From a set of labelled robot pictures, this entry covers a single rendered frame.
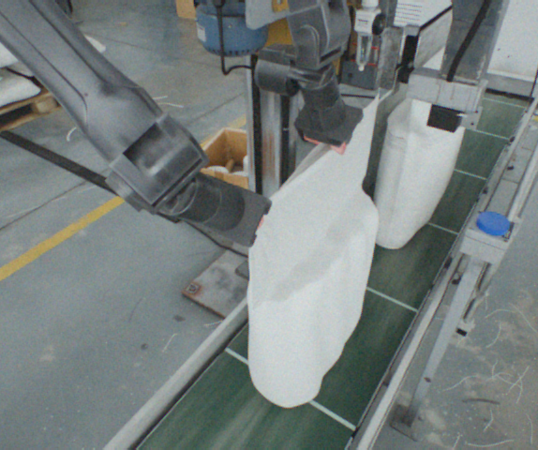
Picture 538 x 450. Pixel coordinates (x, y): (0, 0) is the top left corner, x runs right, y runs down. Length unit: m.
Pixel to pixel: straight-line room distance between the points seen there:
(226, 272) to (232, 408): 0.89
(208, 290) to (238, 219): 1.34
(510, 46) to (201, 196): 3.44
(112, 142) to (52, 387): 1.46
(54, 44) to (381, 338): 1.10
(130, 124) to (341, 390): 0.93
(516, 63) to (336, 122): 3.14
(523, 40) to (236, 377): 3.18
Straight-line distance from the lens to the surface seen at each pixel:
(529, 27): 3.73
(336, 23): 0.64
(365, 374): 1.21
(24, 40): 0.36
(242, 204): 0.53
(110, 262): 2.11
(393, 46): 1.01
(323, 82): 0.65
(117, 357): 1.76
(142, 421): 1.14
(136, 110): 0.38
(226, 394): 1.16
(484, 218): 0.96
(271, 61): 0.70
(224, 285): 1.87
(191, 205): 0.45
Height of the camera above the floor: 1.40
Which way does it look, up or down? 40 degrees down
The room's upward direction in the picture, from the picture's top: straight up
